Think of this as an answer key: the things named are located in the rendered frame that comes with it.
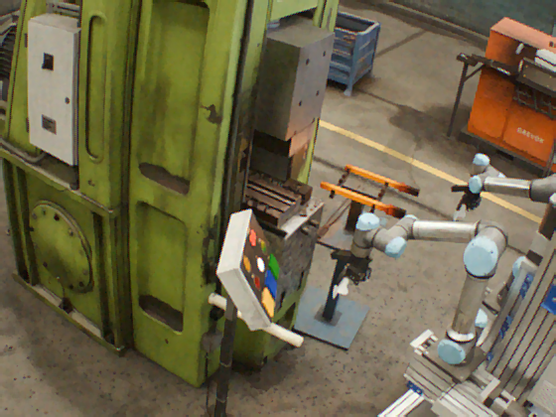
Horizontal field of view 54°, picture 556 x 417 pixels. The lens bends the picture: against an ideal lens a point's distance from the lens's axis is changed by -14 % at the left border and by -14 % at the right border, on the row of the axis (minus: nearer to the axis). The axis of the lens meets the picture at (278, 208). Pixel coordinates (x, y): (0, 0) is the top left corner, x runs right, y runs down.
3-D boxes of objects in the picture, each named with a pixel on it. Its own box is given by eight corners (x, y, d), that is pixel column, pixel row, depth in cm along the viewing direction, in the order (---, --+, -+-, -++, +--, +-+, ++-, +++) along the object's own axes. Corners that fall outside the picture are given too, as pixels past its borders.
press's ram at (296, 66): (329, 110, 268) (344, 29, 246) (285, 141, 240) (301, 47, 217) (247, 81, 283) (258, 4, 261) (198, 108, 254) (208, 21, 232)
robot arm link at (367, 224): (374, 227, 214) (353, 216, 218) (367, 253, 220) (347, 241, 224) (385, 218, 219) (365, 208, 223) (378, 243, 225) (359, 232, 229)
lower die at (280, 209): (299, 209, 284) (302, 194, 279) (276, 230, 269) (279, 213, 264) (220, 176, 298) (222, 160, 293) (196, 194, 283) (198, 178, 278)
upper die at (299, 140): (312, 140, 264) (315, 120, 258) (288, 158, 249) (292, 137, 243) (228, 109, 278) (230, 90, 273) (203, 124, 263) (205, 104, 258)
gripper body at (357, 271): (355, 288, 229) (363, 263, 222) (340, 275, 234) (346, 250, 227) (368, 280, 234) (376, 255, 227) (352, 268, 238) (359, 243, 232)
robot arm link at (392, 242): (413, 233, 218) (388, 219, 223) (399, 246, 210) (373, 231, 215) (408, 250, 222) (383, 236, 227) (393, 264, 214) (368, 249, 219)
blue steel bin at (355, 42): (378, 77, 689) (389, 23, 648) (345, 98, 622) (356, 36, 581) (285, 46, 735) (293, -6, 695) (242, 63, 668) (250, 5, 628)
